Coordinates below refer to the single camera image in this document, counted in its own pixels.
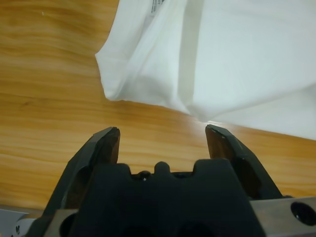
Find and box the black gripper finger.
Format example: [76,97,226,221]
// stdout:
[43,126,121,217]
[205,124,284,201]

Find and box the white t-shirt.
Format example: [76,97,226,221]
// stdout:
[95,0,316,141]

